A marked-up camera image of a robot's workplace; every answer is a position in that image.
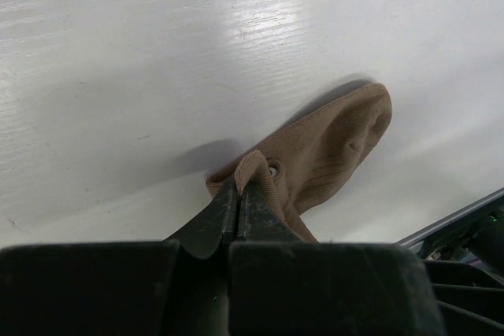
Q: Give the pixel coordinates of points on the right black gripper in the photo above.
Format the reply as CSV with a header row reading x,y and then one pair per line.
x,y
470,299

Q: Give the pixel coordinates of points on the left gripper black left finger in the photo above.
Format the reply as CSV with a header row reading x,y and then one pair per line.
x,y
197,300

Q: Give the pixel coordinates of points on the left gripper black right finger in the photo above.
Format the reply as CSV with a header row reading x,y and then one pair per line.
x,y
257,222

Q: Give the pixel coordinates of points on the brown sock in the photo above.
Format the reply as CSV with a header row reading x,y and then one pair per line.
x,y
307,161

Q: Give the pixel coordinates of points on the aluminium rail frame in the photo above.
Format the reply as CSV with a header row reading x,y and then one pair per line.
x,y
417,237

